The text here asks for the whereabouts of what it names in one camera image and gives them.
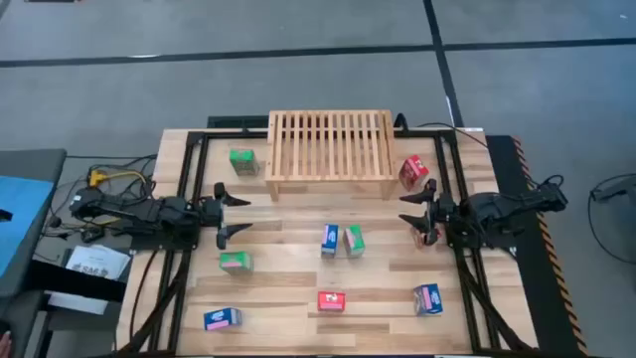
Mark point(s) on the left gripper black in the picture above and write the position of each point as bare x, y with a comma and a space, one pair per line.
211, 213

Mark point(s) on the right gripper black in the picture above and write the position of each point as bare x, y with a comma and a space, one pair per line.
443, 211

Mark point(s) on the green Apple Jacks cereal box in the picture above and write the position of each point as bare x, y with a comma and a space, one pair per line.
354, 241
236, 261
243, 160

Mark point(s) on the blue Frosted Flakes cereal box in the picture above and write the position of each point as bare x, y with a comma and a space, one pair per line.
427, 298
222, 318
329, 238

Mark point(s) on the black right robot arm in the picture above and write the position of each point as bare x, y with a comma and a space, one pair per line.
497, 206

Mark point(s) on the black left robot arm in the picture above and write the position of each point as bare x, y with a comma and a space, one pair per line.
149, 211

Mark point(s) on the wooden slatted shelf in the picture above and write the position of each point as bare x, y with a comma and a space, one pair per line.
330, 149

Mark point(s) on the black hazard-striped floor mat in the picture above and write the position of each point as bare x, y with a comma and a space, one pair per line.
526, 278

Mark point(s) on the yellow power plug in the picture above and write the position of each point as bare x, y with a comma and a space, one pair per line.
97, 177

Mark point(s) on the printed white paper sheet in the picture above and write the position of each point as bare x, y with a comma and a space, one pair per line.
99, 261

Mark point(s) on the small black power adapter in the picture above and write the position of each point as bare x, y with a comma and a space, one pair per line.
92, 233

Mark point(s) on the blank white paper sheet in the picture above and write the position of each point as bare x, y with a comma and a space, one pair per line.
74, 303

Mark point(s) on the blue sheet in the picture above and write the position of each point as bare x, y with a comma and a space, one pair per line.
25, 219

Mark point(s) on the person's hand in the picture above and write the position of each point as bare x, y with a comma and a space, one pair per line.
5, 345

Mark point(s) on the black aluminium table frame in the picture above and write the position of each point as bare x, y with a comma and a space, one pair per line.
427, 133

